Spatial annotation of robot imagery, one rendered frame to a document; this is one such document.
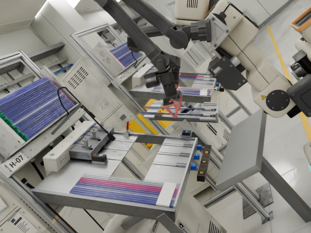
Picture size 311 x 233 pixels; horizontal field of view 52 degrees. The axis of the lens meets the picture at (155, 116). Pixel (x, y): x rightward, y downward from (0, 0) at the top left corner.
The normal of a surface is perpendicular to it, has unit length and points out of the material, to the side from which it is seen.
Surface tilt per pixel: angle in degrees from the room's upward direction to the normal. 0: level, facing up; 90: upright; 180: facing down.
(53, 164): 90
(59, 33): 90
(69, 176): 42
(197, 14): 90
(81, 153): 90
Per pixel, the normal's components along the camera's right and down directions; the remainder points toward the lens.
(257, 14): -0.26, 0.39
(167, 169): -0.04, -0.92
